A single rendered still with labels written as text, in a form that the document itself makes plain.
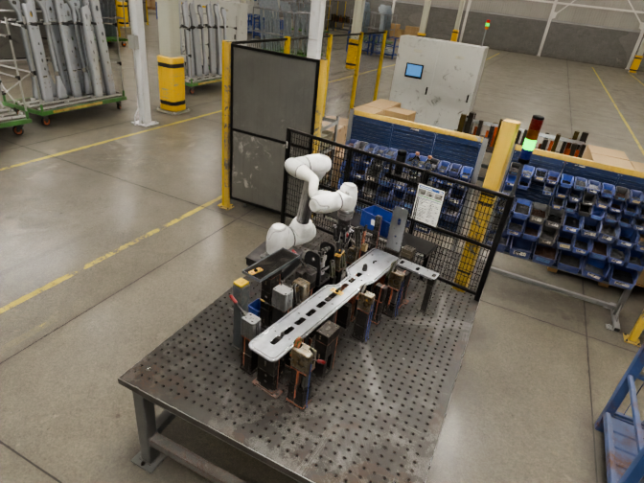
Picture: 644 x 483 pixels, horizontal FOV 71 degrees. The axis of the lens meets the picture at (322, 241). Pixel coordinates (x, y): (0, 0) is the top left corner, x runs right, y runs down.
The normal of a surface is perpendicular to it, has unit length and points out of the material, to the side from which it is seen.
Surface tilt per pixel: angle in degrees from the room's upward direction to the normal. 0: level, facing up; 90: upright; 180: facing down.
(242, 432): 0
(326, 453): 0
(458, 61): 90
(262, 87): 90
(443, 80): 90
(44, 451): 0
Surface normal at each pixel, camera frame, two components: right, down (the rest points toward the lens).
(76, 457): 0.11, -0.87
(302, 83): -0.43, 0.40
